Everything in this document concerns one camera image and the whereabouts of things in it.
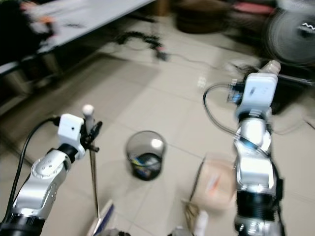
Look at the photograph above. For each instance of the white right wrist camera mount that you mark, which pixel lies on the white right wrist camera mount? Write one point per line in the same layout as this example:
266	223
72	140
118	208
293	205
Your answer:
258	93

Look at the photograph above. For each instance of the red cushioned seat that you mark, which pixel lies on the red cushioned seat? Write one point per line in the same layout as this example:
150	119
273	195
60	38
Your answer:
253	7

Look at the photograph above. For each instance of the black mesh waste bin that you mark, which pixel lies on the black mesh waste bin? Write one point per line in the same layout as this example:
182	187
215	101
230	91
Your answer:
145	156

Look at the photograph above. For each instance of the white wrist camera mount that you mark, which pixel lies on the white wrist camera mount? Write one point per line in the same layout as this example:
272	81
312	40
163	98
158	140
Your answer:
70	129
258	93

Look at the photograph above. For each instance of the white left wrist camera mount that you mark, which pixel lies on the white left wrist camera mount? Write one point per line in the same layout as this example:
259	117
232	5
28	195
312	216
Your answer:
70	129

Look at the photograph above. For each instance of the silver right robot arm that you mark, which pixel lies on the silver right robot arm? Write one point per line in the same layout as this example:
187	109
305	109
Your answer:
256	167

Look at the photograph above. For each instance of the grey floor fan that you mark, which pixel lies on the grey floor fan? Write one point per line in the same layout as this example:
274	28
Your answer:
290	37

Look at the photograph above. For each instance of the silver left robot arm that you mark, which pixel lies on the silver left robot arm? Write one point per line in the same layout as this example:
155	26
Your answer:
47	179

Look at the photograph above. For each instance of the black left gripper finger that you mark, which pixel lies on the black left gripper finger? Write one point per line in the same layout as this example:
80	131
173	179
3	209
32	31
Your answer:
94	129
90	145

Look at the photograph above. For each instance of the white long table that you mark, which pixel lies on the white long table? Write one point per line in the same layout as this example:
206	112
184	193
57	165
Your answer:
93	14

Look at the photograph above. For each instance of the dark brown round stool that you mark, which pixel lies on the dark brown round stool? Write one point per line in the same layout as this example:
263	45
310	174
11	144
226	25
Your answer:
202	17

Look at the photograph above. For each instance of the black bag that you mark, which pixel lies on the black bag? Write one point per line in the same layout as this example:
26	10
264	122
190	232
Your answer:
24	29

